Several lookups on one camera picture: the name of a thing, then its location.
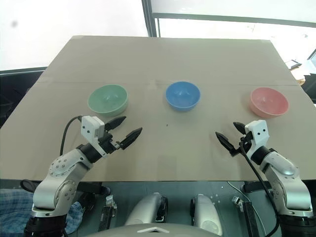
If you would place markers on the green bowl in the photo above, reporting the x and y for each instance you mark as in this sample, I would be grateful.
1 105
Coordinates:
107 100

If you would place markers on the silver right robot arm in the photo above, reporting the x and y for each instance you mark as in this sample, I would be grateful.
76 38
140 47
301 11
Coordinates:
284 170

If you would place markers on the blue bowl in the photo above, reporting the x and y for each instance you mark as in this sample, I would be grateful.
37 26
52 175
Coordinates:
182 96

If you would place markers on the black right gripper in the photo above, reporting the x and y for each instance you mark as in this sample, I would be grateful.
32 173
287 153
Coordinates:
245 140

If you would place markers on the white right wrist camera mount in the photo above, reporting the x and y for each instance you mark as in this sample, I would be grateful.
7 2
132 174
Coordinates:
259 135

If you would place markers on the silver robot thigh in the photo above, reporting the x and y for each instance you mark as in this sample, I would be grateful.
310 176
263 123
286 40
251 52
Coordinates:
145 207
206 212

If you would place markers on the brown cardboard table cover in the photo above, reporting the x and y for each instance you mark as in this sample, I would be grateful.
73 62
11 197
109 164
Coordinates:
172 148

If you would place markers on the dark window frame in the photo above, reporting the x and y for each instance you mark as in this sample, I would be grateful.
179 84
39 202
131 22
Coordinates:
155 23

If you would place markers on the black metal bracket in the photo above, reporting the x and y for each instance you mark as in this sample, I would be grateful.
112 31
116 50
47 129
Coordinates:
108 212
247 214

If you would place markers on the dark furniture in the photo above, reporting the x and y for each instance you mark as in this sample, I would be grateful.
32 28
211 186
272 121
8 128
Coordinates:
14 93

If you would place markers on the silver left robot thigh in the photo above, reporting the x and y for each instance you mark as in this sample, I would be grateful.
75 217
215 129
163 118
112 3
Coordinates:
145 207

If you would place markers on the red bowl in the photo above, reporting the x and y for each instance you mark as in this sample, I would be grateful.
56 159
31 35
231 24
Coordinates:
269 102

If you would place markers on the dark rounded shape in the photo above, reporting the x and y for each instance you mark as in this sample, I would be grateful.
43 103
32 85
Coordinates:
28 185

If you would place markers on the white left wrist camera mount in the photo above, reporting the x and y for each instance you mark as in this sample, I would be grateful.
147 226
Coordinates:
90 129

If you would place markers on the silver right robot thigh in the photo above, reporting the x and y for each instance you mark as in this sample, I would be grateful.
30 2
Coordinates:
206 212

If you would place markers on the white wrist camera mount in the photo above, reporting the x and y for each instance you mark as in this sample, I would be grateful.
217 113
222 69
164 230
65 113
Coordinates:
259 135
90 129

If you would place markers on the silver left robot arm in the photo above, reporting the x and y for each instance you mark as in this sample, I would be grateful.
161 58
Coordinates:
64 168

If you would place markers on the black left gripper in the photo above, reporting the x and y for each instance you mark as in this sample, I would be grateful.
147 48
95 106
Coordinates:
107 144

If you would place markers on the blue plaid cloth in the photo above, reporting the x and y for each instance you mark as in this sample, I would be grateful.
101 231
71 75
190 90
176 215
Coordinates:
12 205

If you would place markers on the grey robot torso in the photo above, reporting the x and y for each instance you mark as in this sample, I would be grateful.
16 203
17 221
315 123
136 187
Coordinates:
155 230

